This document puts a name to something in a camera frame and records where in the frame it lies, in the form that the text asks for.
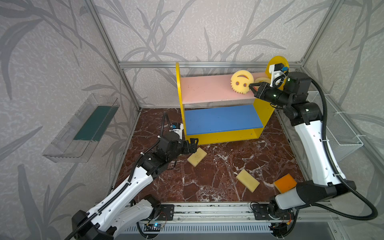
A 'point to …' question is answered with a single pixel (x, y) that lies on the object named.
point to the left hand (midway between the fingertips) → (193, 136)
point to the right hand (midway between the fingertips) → (250, 80)
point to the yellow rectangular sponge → (248, 180)
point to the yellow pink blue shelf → (213, 111)
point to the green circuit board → (152, 227)
